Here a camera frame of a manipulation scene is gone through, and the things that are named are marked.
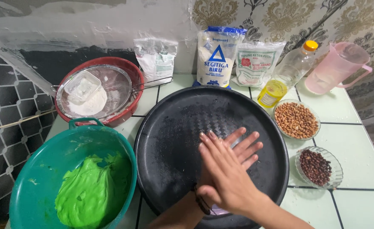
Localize person's left hand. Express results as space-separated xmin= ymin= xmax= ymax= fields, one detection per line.
xmin=220 ymin=127 xmax=264 ymax=170

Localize person's right hand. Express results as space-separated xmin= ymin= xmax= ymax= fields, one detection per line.
xmin=196 ymin=130 xmax=269 ymax=216

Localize glass bowl scalloped rim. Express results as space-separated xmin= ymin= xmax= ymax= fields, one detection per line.
xmin=272 ymin=99 xmax=321 ymax=141

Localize light brown peanuts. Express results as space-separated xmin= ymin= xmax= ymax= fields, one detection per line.
xmin=275 ymin=102 xmax=319 ymax=139

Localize black round tray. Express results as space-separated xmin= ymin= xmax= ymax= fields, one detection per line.
xmin=134 ymin=86 xmax=290 ymax=229

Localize dark red peanuts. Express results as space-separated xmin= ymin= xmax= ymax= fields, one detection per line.
xmin=300 ymin=149 xmax=332 ymax=186

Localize oil bottle with orange cap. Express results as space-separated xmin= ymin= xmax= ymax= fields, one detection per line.
xmin=258 ymin=40 xmax=319 ymax=109

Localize rice flour bag red label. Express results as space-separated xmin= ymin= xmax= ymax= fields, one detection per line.
xmin=231 ymin=41 xmax=287 ymax=88

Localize flour bag with blue triangle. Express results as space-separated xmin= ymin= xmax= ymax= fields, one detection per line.
xmin=193 ymin=26 xmax=248 ymax=89

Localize glass bowl ribbed rim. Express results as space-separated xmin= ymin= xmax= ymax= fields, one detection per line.
xmin=295 ymin=146 xmax=344 ymax=190

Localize pink plastic pitcher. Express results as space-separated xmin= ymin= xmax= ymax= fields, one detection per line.
xmin=305 ymin=42 xmax=373 ymax=95

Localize clear bag of white flour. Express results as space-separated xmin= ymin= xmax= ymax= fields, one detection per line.
xmin=134 ymin=37 xmax=179 ymax=86

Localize red plastic basin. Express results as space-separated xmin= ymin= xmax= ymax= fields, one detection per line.
xmin=54 ymin=57 xmax=145 ymax=128

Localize green dough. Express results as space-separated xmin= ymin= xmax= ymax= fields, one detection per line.
xmin=55 ymin=154 xmax=132 ymax=229

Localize metal mesh sieve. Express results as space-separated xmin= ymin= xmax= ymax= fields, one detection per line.
xmin=50 ymin=64 xmax=174 ymax=121

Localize white flour heap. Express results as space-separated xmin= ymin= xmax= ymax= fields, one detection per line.
xmin=68 ymin=87 xmax=108 ymax=117

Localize clear plastic container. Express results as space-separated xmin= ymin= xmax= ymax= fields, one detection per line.
xmin=64 ymin=71 xmax=102 ymax=103

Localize teal plastic basin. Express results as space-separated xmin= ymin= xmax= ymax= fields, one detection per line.
xmin=9 ymin=118 xmax=138 ymax=229

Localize thin wooden stick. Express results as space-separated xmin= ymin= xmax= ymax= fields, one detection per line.
xmin=0 ymin=109 xmax=56 ymax=133

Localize dark beaded bracelet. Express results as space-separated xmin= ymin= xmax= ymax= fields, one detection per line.
xmin=192 ymin=184 xmax=213 ymax=216

